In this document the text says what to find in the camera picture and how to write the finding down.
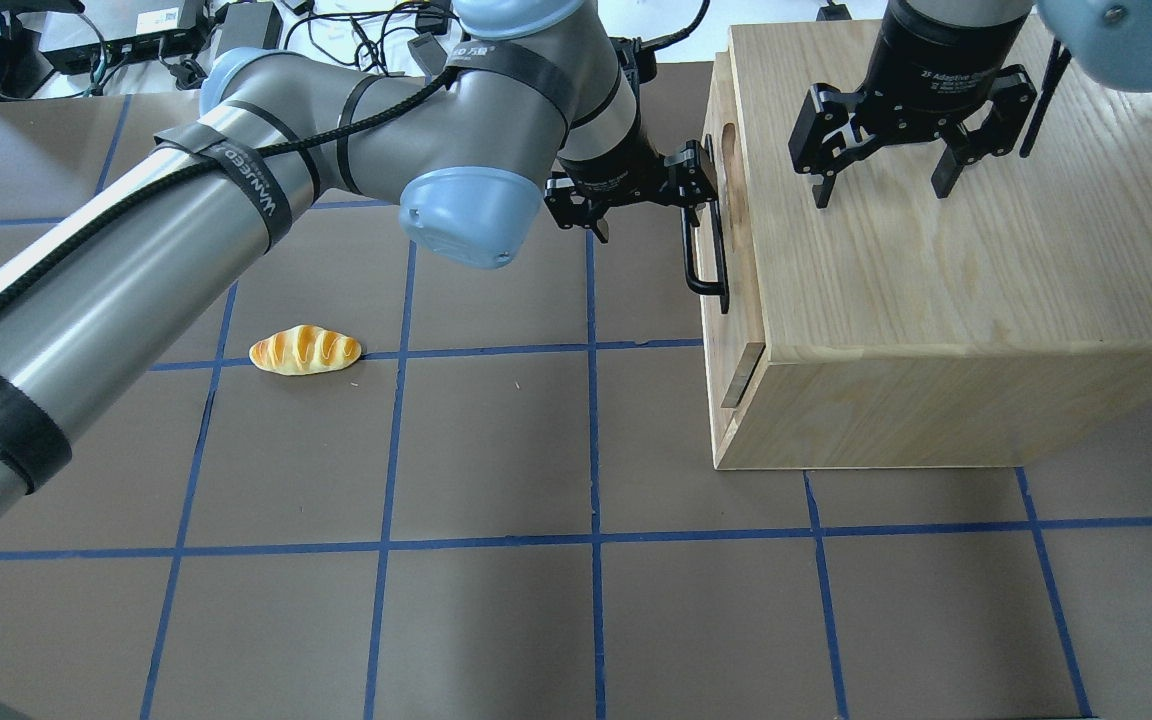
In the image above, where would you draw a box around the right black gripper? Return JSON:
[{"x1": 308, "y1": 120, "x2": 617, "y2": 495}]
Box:
[{"x1": 788, "y1": 1, "x2": 1037, "y2": 209}]

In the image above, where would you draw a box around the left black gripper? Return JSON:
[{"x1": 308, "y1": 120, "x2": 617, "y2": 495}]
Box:
[{"x1": 543, "y1": 141, "x2": 687, "y2": 243}]

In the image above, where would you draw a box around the black drawer handle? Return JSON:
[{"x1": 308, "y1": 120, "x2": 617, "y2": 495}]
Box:
[{"x1": 675, "y1": 135, "x2": 732, "y2": 314}]

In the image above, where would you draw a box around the wooden drawer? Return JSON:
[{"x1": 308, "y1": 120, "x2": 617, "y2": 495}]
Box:
[
  {"x1": 702, "y1": 296, "x2": 765, "y2": 471},
  {"x1": 702, "y1": 53, "x2": 765, "y2": 351}
]

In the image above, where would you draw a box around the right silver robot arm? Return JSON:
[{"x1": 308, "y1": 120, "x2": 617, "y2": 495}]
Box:
[{"x1": 788, "y1": 1, "x2": 1152, "y2": 209}]

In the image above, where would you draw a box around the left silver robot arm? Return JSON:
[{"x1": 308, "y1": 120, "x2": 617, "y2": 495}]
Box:
[{"x1": 0, "y1": 1, "x2": 707, "y2": 516}]

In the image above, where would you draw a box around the wooden drawer cabinet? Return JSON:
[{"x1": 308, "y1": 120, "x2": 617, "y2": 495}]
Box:
[{"x1": 700, "y1": 15, "x2": 1152, "y2": 471}]

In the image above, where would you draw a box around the toy bread loaf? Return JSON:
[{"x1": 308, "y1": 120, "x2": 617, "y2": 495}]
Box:
[{"x1": 248, "y1": 324, "x2": 364, "y2": 377}]

